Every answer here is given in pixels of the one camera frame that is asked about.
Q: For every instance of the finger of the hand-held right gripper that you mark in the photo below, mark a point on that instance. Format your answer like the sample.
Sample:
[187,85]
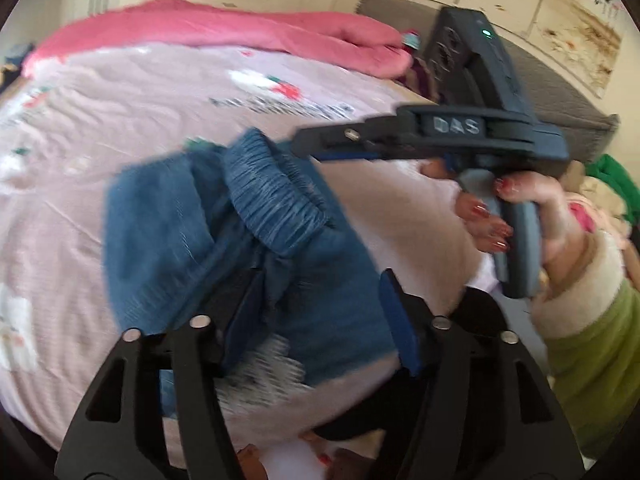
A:
[345,137]

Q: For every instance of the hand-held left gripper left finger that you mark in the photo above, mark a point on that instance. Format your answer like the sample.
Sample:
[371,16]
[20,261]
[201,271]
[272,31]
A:
[242,317]

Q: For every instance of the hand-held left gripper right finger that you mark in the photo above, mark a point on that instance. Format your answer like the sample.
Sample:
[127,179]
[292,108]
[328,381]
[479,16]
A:
[397,320]

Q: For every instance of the blue denim pants lace trim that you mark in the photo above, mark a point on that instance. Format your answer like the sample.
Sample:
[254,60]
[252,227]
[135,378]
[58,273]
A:
[150,230]

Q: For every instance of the person's right hand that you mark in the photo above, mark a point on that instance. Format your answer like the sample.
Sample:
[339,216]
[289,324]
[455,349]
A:
[557,220]

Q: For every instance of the grey padded headboard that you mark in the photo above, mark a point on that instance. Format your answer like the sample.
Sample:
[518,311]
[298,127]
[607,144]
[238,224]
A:
[550,85]

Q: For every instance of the colourful printed cloth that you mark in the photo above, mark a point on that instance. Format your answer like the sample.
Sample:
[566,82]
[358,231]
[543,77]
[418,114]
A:
[411,40]

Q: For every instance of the person's left foot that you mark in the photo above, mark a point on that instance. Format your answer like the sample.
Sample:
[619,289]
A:
[250,460]

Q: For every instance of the person's foot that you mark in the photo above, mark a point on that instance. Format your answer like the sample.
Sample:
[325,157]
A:
[345,465]
[250,460]

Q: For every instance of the person's right foot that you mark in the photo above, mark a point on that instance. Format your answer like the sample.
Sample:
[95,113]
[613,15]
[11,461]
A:
[345,465]

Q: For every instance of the green cloth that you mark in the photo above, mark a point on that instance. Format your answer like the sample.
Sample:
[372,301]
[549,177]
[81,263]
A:
[612,172]

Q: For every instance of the pink quilt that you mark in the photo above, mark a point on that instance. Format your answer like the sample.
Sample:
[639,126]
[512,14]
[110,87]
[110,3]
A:
[225,25]

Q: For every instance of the pink cloth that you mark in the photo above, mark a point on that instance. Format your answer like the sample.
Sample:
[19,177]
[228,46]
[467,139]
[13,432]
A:
[585,215]

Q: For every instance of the pink printed bed cover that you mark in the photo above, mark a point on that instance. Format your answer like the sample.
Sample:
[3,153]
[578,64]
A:
[100,95]

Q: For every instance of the folded blue clothes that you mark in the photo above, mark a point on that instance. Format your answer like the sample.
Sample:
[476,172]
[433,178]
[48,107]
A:
[15,55]

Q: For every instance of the floral wall painting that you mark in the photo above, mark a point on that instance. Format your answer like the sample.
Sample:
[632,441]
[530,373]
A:
[575,25]

